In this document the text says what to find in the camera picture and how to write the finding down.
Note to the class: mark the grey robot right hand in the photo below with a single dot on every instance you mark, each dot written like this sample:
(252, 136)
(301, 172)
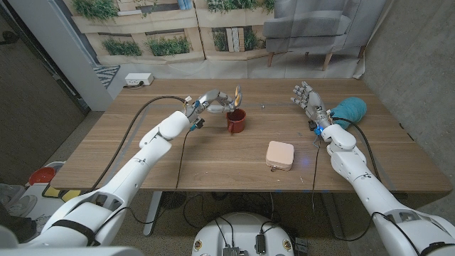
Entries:
(310, 100)

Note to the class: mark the white power strip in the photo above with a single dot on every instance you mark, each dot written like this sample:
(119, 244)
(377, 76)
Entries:
(138, 78)

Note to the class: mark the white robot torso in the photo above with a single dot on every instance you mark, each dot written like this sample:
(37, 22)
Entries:
(241, 231)

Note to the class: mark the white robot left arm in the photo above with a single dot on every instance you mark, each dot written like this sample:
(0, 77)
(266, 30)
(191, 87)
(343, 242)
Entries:
(135, 174)

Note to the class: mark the black round floor fan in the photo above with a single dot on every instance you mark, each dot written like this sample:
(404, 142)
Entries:
(172, 200)

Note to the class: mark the pink jewelry box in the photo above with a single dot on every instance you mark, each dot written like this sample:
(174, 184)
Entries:
(280, 154)

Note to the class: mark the teal towel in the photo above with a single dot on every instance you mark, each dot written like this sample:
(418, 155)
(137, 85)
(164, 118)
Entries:
(352, 108)

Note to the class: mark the red enamel cup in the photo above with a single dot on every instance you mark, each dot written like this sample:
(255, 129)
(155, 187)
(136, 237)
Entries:
(237, 123)

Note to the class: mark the metal table leg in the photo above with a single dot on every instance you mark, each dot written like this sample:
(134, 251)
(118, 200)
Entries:
(152, 213)
(332, 213)

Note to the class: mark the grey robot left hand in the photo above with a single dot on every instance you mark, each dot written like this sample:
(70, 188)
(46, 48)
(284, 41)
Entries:
(213, 99)

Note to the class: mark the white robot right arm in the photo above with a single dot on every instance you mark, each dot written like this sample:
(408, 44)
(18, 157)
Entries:
(369, 185)

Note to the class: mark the red bowl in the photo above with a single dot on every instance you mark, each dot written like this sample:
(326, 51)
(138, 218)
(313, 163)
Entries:
(42, 176)

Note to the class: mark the printed room backdrop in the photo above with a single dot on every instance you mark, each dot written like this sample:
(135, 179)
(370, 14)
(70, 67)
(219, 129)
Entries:
(231, 64)

